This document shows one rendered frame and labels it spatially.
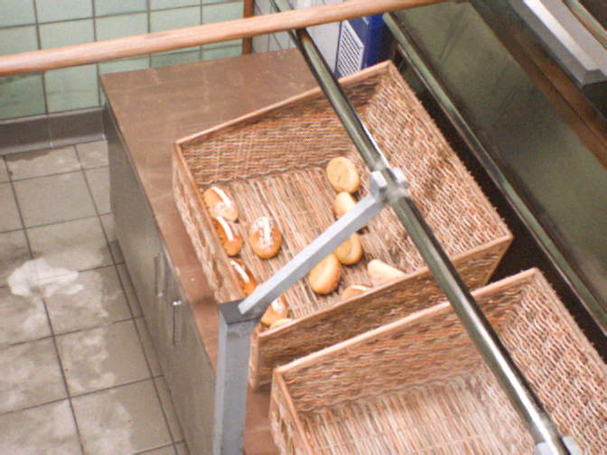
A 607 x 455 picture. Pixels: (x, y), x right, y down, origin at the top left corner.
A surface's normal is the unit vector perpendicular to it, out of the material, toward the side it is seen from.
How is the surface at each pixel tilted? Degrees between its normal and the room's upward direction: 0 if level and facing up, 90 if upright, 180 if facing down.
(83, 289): 0
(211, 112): 0
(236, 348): 90
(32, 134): 90
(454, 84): 70
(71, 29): 90
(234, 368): 90
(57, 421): 0
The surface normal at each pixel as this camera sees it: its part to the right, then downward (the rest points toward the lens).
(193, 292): 0.07, -0.72
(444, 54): -0.85, -0.07
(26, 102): 0.34, 0.67
